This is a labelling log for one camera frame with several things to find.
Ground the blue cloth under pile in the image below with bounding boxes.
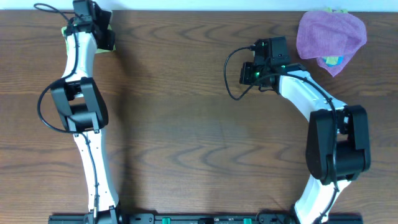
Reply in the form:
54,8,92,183
322,56,343,67

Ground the right black cable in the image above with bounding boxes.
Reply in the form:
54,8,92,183
223,45,340,223

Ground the yellow-green cloth in pile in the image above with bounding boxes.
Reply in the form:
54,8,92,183
324,57,339,67

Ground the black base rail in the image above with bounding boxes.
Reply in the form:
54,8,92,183
48,213,363,224

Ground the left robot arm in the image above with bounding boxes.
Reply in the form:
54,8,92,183
51,1,123,223

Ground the black cable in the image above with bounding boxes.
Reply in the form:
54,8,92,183
223,45,340,223
33,2,100,223

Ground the green microfiber cloth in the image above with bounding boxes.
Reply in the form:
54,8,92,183
60,24,117,54

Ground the purple microfiber cloth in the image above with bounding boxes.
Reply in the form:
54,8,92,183
296,10,367,77

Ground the left black cable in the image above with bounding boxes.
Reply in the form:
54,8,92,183
33,2,100,223

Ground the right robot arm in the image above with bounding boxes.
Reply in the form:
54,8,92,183
239,37,371,223

